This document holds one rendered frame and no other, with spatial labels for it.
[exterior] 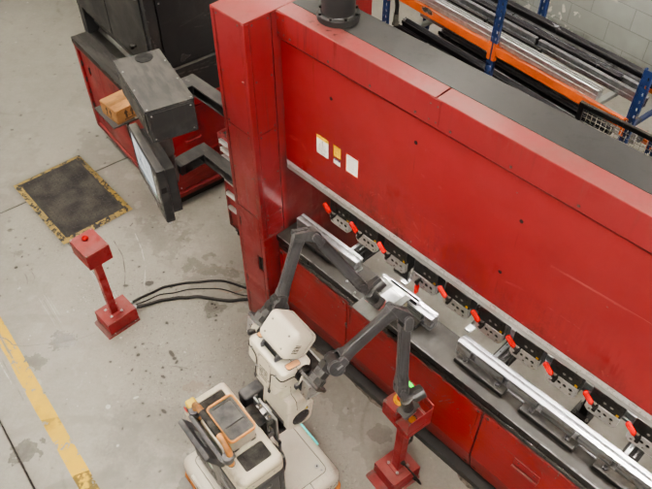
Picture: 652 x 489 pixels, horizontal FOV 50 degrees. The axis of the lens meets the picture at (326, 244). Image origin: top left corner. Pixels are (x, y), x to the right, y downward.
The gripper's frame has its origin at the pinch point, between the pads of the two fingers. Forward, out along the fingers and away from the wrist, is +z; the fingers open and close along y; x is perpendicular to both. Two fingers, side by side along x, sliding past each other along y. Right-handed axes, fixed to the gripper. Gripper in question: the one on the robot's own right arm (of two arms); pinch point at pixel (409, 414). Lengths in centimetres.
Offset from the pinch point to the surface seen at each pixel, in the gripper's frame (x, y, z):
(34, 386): 187, -163, 39
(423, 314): 34, 39, -7
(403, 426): 0.6, -5.4, 8.6
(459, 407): -6.3, 25.2, 22.5
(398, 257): 53, 43, -38
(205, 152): 190, 7, -42
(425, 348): 21.5, 29.0, -0.3
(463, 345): 7.6, 42.8, -5.5
